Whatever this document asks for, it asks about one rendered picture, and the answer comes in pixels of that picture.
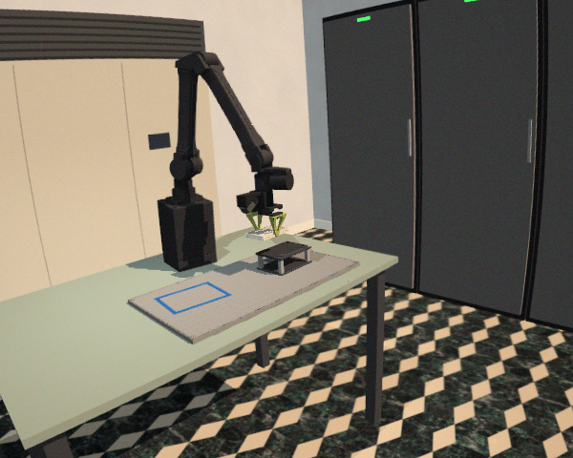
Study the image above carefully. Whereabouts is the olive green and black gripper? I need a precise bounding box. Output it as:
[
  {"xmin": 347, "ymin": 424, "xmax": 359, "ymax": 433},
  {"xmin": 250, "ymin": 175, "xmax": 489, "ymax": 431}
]
[{"xmin": 245, "ymin": 188, "xmax": 287, "ymax": 236}]

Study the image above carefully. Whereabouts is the blue tape outline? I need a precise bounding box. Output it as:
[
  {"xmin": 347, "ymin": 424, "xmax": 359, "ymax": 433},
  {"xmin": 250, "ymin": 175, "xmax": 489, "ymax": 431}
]
[{"xmin": 155, "ymin": 282, "xmax": 231, "ymax": 315}]

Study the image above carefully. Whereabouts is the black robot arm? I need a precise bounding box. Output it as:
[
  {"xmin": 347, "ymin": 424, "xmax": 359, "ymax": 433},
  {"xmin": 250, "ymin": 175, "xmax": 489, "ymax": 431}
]
[{"xmin": 165, "ymin": 52, "xmax": 294, "ymax": 214}]

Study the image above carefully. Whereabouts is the cream grid plate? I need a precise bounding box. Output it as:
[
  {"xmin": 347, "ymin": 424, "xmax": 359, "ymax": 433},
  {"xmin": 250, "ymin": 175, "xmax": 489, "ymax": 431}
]
[{"xmin": 245, "ymin": 224, "xmax": 289, "ymax": 240}]

